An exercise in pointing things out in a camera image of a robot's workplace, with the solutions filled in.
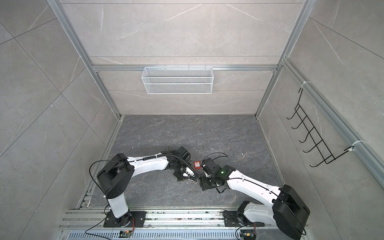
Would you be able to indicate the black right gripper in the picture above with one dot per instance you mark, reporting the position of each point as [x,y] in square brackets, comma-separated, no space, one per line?
[203,184]

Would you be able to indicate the red padlock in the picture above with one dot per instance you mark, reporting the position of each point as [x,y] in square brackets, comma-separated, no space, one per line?
[198,162]

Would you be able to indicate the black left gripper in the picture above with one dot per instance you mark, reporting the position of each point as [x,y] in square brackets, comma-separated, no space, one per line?
[180,175]

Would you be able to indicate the black wire hook rack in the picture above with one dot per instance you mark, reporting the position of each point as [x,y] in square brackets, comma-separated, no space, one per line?
[314,135]

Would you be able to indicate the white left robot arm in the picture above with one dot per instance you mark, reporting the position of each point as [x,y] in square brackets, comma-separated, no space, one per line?
[114,177]

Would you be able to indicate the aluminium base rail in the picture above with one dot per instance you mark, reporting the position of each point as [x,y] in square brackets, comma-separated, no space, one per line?
[165,223]

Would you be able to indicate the white wire mesh basket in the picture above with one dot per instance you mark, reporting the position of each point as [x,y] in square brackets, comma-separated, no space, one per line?
[178,80]

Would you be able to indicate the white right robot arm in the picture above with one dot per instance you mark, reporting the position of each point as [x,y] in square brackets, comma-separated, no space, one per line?
[284,207]

